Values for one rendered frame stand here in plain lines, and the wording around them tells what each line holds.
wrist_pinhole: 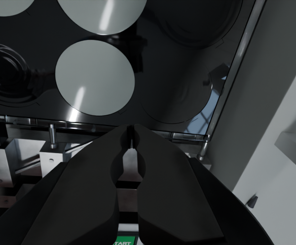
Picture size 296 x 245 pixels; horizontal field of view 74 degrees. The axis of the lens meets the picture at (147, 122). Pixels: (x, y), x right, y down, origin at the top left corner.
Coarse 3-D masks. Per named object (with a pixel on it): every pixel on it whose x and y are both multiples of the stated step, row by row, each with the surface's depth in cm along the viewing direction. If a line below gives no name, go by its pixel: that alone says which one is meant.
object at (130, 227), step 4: (120, 224) 31; (124, 224) 31; (128, 224) 32; (132, 224) 32; (136, 224) 32; (120, 228) 32; (124, 228) 32; (128, 228) 32; (132, 228) 32; (136, 228) 32; (140, 244) 35
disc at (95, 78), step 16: (80, 48) 23; (96, 48) 24; (112, 48) 24; (64, 64) 24; (80, 64) 24; (96, 64) 24; (112, 64) 25; (128, 64) 25; (64, 80) 25; (80, 80) 25; (96, 80) 25; (112, 80) 26; (128, 80) 26; (64, 96) 26; (80, 96) 26; (96, 96) 27; (112, 96) 27; (128, 96) 27; (96, 112) 28; (112, 112) 28
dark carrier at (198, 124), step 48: (48, 0) 21; (192, 0) 22; (240, 0) 22; (0, 48) 23; (48, 48) 23; (144, 48) 24; (192, 48) 25; (0, 96) 25; (48, 96) 26; (144, 96) 27; (192, 96) 28
